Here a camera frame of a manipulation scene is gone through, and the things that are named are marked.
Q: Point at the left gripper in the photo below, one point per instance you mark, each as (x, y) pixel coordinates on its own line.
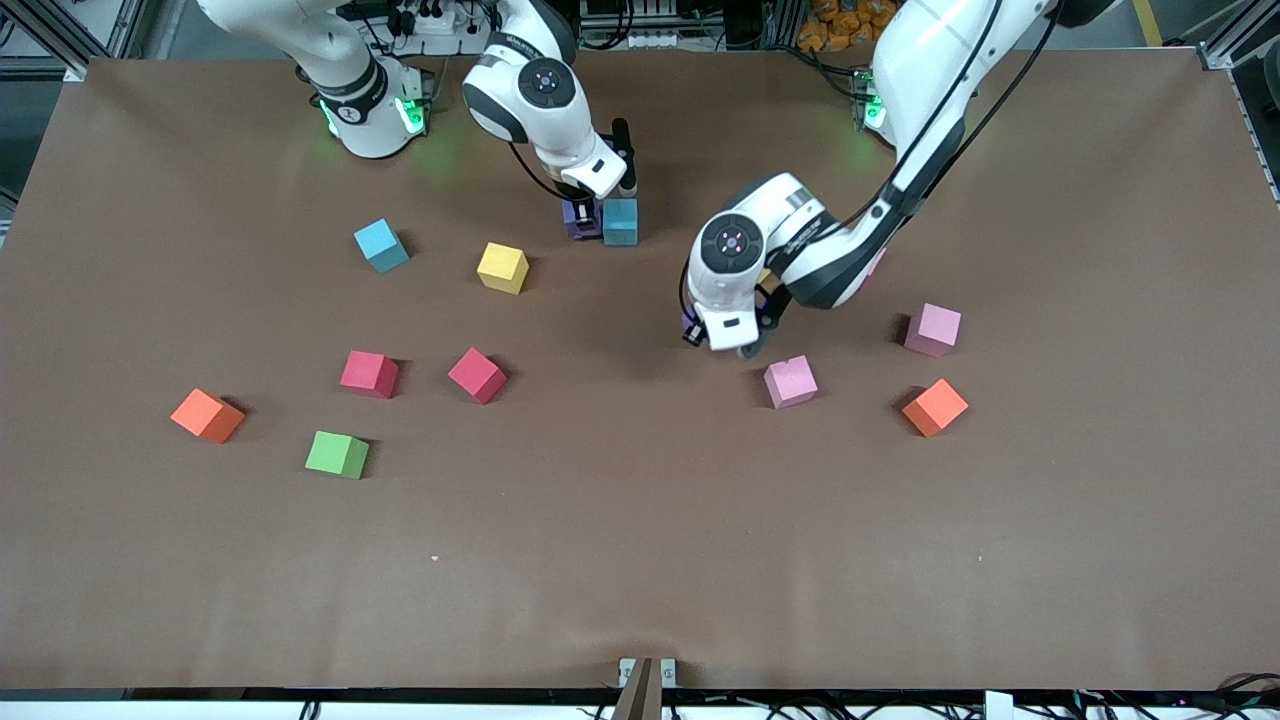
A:
(691, 335)

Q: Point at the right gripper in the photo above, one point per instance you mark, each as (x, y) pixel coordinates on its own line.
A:
(582, 207)

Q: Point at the blue foam cube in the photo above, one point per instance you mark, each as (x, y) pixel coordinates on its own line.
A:
(622, 225)
(378, 240)

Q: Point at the notched pink foam cube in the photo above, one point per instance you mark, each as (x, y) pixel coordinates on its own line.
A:
(790, 380)

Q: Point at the red foam cube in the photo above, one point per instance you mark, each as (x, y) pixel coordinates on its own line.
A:
(476, 372)
(366, 370)

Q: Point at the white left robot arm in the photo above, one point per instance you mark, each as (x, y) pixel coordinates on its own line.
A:
(930, 70)

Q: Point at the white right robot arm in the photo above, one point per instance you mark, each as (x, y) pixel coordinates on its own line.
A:
(360, 100)

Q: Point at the white electrical box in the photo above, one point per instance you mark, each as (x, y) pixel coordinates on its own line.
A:
(655, 38)

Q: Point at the light pink foam cube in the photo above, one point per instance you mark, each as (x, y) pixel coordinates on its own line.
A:
(933, 326)

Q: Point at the orange foam cube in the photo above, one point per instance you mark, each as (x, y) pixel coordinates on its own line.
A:
(205, 412)
(935, 404)

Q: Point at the white power strip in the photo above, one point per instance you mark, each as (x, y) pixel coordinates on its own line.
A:
(440, 45)

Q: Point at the table cover sheet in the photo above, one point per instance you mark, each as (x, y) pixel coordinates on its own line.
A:
(640, 560)

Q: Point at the bag of orange items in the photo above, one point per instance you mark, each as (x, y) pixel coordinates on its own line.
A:
(830, 25)

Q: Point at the green foam cube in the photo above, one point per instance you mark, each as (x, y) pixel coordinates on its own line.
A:
(334, 452)

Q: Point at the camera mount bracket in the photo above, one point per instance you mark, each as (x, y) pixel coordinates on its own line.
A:
(640, 700)

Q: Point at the aluminium frame profile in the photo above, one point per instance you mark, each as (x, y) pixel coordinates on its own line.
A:
(74, 70)
(1222, 55)

